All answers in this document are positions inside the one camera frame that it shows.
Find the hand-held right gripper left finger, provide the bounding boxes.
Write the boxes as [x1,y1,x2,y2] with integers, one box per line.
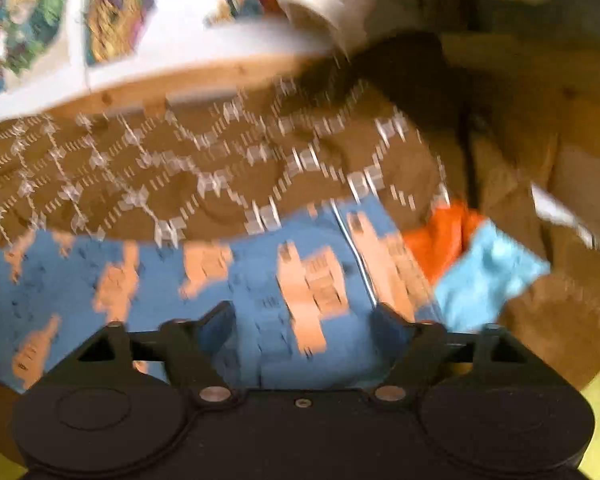
[45,301,241,408]

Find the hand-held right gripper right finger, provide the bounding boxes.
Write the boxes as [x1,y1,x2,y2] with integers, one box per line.
[367,302,556,406]

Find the blue printed pants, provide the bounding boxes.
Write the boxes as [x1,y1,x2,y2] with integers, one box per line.
[0,199,443,394]

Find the orange cloth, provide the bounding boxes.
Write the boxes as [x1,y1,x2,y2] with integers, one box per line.
[402,200,486,286]

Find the light blue cloth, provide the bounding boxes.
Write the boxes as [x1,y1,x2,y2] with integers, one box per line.
[432,220,551,333]

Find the brown patterned blanket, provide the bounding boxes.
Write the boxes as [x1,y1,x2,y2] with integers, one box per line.
[0,32,600,396]

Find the colourful swirl wall poster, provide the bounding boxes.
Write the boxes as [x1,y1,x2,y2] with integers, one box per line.
[84,0,167,67]

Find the blond figure wall poster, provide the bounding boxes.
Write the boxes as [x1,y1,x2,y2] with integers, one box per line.
[0,0,70,81]

